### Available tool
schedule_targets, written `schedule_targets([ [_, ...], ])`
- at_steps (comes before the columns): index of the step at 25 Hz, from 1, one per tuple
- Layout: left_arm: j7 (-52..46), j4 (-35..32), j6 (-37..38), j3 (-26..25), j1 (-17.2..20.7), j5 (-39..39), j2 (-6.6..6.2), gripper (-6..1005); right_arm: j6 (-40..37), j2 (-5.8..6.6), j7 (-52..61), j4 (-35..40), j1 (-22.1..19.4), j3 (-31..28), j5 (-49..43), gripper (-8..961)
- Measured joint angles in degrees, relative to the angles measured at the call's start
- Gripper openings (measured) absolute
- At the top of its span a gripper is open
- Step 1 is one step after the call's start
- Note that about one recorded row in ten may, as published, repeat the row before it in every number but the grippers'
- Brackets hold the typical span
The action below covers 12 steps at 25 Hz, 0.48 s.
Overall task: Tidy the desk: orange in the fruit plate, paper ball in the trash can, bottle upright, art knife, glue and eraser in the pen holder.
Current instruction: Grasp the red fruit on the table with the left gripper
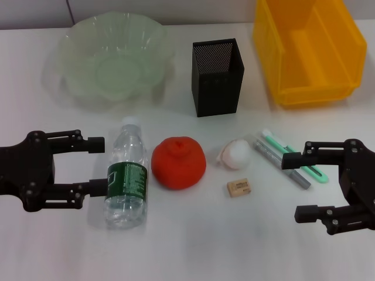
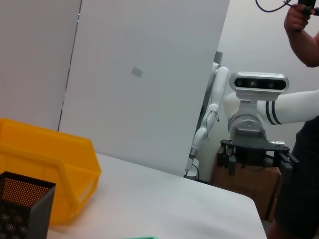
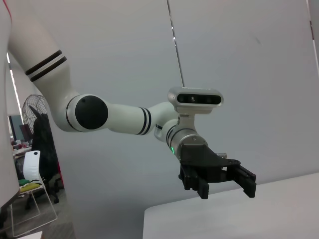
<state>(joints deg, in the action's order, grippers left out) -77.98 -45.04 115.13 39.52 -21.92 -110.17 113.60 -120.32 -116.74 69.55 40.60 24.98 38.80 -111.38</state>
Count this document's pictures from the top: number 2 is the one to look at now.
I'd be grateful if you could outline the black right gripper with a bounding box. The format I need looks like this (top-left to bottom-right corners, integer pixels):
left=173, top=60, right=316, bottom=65
left=217, top=127, right=301, bottom=176

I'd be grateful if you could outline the black teleoperation controller handle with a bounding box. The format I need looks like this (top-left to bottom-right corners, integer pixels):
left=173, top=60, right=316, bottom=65
left=295, top=0, right=319, bottom=33

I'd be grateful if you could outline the person bare forearm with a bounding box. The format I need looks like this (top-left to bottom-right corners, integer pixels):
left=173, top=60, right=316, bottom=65
left=285, top=24, right=319, bottom=68

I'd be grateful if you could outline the black mesh pen holder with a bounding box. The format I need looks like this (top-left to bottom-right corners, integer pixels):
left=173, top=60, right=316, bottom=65
left=0, top=171, right=56, bottom=239

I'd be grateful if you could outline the person hand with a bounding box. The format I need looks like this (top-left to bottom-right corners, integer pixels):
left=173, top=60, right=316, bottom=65
left=284, top=3, right=311, bottom=33

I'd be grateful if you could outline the brown cardboard box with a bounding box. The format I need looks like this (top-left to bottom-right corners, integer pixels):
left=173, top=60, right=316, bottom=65
left=211, top=146, right=282, bottom=221

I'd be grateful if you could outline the person in dark clothing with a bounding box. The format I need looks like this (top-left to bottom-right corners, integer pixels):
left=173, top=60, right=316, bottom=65
left=268, top=117, right=319, bottom=239

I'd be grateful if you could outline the white partition panel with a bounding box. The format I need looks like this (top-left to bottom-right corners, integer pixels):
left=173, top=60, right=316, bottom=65
left=57, top=0, right=230, bottom=178

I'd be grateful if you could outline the yellow plastic storage bin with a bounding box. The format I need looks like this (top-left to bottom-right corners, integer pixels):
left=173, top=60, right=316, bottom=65
left=0, top=118, right=102, bottom=226

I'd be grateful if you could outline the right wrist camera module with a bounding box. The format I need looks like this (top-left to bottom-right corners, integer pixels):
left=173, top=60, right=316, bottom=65
left=228, top=71, right=290, bottom=103

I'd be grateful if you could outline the blue controller cable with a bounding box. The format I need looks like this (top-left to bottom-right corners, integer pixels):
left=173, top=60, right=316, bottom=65
left=255, top=0, right=296, bottom=12

